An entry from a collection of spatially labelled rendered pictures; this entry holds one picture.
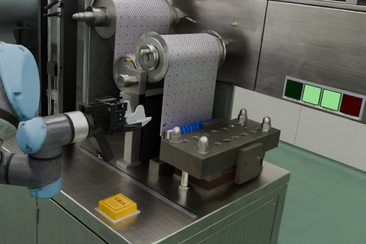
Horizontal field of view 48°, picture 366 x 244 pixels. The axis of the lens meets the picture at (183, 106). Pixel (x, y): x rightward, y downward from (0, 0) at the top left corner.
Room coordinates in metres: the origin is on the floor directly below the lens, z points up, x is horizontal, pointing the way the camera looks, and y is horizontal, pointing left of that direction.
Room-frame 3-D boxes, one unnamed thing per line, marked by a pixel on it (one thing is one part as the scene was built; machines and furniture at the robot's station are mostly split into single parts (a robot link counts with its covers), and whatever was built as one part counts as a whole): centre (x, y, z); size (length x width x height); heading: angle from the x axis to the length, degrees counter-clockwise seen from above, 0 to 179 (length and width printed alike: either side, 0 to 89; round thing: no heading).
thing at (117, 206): (0.92, 0.14, 0.91); 0.07 x 0.07 x 0.02; 48
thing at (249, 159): (1.15, -0.22, 0.96); 0.10 x 0.03 x 0.11; 138
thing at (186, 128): (1.24, -0.04, 1.03); 0.21 x 0.04 x 0.03; 138
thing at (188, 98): (1.25, -0.02, 1.11); 0.23 x 0.01 x 0.18; 138
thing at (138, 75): (1.20, 0.16, 1.05); 0.06 x 0.05 x 0.31; 138
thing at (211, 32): (1.39, -0.07, 1.25); 0.15 x 0.01 x 0.15; 48
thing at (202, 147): (1.05, -0.07, 1.05); 0.04 x 0.04 x 0.04
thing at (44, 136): (0.88, 0.31, 1.11); 0.11 x 0.08 x 0.09; 138
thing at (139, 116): (1.06, 0.11, 1.12); 0.09 x 0.03 x 0.06; 129
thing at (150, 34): (1.20, 0.11, 1.25); 0.15 x 0.01 x 0.15; 48
